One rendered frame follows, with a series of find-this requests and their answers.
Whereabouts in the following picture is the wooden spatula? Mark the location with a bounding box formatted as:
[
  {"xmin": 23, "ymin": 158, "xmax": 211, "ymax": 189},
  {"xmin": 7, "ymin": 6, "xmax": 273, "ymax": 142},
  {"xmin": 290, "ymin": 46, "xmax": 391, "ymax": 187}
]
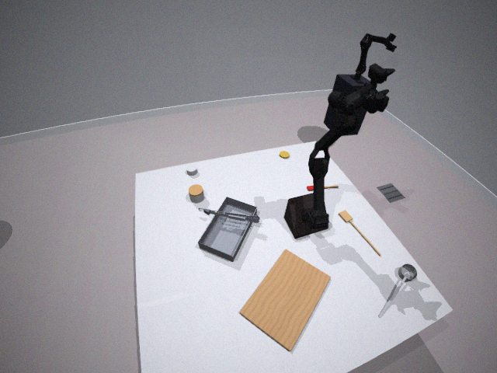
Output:
[{"xmin": 339, "ymin": 210, "xmax": 381, "ymax": 256}]

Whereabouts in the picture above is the light brown wooden board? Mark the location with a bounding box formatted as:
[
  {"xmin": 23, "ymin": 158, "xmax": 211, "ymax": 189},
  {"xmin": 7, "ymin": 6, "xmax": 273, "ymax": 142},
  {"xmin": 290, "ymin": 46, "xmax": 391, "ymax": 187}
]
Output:
[{"xmin": 240, "ymin": 249, "xmax": 331, "ymax": 351}]

